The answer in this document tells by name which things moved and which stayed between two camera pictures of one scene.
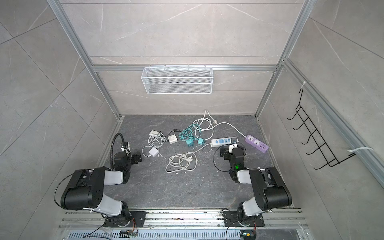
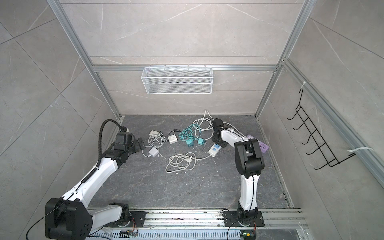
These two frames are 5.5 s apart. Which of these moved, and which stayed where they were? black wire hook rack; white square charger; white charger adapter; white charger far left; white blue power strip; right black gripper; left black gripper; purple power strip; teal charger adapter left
Moved: right black gripper; white blue power strip; left black gripper
Stayed: white square charger; purple power strip; white charger adapter; teal charger adapter left; black wire hook rack; white charger far left
